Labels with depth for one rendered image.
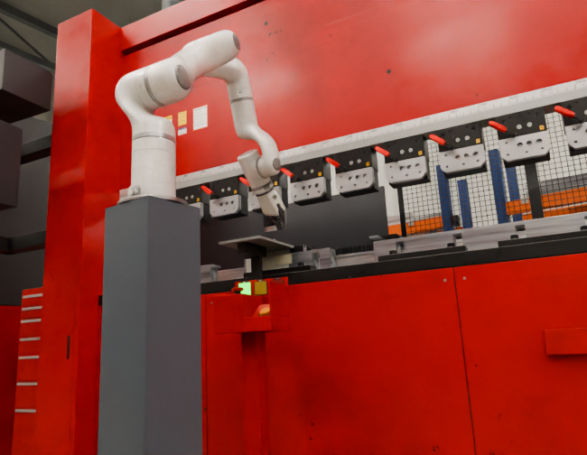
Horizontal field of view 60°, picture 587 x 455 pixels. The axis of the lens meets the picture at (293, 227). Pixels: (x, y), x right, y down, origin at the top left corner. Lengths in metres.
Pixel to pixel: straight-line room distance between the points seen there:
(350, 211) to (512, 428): 1.29
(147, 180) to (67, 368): 1.25
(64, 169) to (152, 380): 1.58
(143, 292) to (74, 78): 1.71
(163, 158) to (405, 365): 0.98
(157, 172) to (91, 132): 1.25
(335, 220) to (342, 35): 0.88
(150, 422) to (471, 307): 0.99
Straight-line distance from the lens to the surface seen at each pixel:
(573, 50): 1.99
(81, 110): 2.71
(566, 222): 1.82
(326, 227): 2.58
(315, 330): 1.84
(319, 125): 2.11
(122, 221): 1.40
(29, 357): 3.25
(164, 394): 1.32
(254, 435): 1.69
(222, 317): 1.66
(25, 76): 2.71
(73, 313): 2.45
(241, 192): 2.23
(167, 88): 1.50
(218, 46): 1.81
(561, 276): 1.67
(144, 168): 1.43
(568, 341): 1.65
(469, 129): 1.92
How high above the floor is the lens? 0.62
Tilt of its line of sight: 13 degrees up
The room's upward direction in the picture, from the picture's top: 3 degrees counter-clockwise
